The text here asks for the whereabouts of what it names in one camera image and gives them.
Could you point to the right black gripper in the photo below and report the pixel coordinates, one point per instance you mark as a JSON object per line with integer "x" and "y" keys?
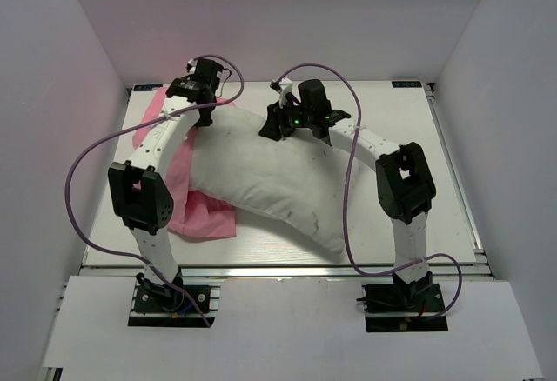
{"x": 275, "y": 121}

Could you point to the white pillow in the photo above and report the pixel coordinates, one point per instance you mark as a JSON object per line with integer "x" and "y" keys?
{"x": 299, "y": 180}

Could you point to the pink pillowcase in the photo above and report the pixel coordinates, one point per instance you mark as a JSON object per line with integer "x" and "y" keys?
{"x": 195, "y": 213}

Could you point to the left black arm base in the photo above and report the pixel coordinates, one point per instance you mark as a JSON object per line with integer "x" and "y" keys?
{"x": 158, "y": 305}

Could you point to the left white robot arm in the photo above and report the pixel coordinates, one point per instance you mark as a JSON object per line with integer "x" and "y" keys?
{"x": 139, "y": 194}

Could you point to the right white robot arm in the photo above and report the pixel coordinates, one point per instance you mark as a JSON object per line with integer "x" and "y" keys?
{"x": 404, "y": 181}

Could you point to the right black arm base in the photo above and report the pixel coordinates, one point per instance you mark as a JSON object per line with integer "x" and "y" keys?
{"x": 386, "y": 310}

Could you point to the blue label sticker left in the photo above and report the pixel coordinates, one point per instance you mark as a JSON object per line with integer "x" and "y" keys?
{"x": 146, "y": 87}

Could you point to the blue label sticker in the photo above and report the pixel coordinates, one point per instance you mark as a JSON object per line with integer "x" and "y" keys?
{"x": 406, "y": 84}
{"x": 146, "y": 87}

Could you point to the blue label sticker right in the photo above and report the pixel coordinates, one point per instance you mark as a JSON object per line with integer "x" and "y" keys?
{"x": 406, "y": 84}

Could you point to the white front board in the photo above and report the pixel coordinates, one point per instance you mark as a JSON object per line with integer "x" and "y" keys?
{"x": 294, "y": 329}

